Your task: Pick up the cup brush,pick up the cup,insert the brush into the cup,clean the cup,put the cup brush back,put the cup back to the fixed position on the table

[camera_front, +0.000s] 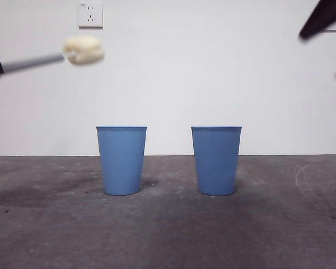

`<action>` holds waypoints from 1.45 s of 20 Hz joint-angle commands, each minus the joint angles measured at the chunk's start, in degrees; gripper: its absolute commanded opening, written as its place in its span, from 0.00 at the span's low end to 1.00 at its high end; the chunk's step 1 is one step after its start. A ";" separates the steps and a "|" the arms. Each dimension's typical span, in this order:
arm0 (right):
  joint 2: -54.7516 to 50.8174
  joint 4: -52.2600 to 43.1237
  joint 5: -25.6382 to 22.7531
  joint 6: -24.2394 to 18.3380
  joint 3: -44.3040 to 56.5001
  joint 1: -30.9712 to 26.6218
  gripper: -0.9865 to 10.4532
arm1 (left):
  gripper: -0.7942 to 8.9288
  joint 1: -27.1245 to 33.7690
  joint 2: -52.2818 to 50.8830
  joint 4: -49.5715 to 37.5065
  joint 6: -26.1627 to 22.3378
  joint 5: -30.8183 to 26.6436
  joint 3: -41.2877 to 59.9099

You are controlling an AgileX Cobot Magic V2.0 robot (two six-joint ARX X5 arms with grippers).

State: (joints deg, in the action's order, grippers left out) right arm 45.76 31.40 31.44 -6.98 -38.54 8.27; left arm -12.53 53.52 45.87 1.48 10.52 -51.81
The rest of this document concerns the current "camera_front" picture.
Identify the blue ribbed plastic cup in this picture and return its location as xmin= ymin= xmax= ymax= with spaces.
xmin=96 ymin=126 xmax=148 ymax=196
xmin=190 ymin=126 xmax=243 ymax=196

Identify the sponge cup brush grey handle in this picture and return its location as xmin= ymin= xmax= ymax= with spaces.
xmin=1 ymin=35 xmax=105 ymax=75

